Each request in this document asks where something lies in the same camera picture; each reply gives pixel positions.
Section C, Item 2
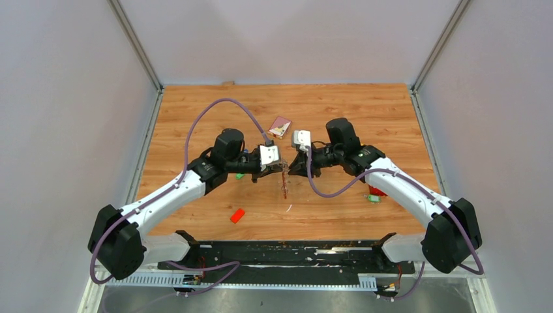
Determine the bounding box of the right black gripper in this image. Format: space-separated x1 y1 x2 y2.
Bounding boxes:
288 143 343 178

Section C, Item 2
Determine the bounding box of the metal key organizer red handle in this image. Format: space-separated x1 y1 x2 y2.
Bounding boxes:
280 160 289 200

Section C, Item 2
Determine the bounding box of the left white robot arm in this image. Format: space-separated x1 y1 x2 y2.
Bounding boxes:
88 128 282 280

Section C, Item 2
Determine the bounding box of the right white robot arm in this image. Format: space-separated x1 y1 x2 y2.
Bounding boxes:
289 117 484 275

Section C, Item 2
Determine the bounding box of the playing card box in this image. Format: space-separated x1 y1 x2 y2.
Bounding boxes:
267 116 291 139

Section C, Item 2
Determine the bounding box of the small orange block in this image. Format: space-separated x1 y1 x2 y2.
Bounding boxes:
230 208 245 224

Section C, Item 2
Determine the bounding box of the red perforated block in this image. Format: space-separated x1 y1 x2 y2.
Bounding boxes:
368 185 387 197

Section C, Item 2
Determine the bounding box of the small green toy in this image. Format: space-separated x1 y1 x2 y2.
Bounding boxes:
365 194 381 203

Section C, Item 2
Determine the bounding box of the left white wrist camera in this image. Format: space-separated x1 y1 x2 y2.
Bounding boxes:
259 145 281 166

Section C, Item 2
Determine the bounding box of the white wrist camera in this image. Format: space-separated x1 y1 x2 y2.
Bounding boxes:
291 130 312 152
259 145 281 166

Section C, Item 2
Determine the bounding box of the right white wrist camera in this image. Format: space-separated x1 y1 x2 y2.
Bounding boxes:
291 130 312 152

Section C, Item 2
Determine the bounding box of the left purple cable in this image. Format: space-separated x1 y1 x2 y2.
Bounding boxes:
89 98 274 286

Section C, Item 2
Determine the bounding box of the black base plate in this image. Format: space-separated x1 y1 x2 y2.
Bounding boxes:
179 240 415 286

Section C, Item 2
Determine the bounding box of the white slotted cable duct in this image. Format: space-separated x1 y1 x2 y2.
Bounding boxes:
105 272 378 291

